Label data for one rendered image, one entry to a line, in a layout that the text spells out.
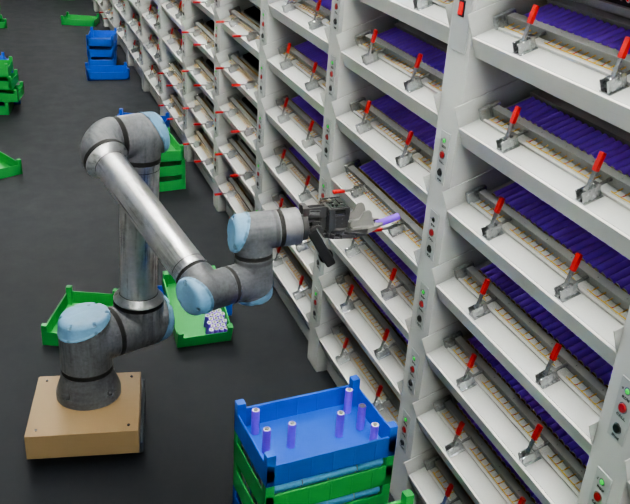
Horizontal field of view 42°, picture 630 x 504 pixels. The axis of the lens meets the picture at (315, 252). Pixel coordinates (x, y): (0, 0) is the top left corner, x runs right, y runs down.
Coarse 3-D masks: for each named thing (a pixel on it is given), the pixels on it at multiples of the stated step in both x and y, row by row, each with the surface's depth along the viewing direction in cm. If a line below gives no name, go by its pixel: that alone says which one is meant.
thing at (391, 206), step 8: (352, 168) 253; (352, 176) 251; (360, 176) 247; (368, 184) 242; (368, 192) 241; (376, 192) 237; (376, 200) 236; (384, 200) 232; (392, 208) 228; (400, 216) 223; (408, 216) 222; (408, 224) 219; (416, 224) 218; (416, 232) 215
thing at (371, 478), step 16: (240, 448) 183; (240, 464) 184; (384, 464) 181; (256, 480) 174; (336, 480) 176; (352, 480) 178; (368, 480) 181; (384, 480) 183; (256, 496) 176; (272, 496) 171; (288, 496) 173; (304, 496) 175; (320, 496) 177; (336, 496) 179
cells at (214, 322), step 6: (210, 312) 303; (216, 312) 303; (222, 312) 303; (210, 318) 301; (216, 318) 301; (222, 318) 302; (204, 324) 304; (210, 324) 299; (216, 324) 300; (222, 324) 300; (210, 330) 297; (216, 330) 298; (222, 330) 299
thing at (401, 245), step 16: (336, 160) 255; (352, 160) 256; (368, 160) 258; (336, 176) 257; (352, 208) 247; (368, 208) 236; (384, 240) 227; (400, 240) 218; (416, 240) 216; (400, 256) 218; (416, 256) 205; (416, 272) 210
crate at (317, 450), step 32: (352, 384) 191; (288, 416) 189; (320, 416) 190; (352, 416) 191; (256, 448) 171; (288, 448) 180; (320, 448) 180; (352, 448) 174; (384, 448) 178; (288, 480) 170
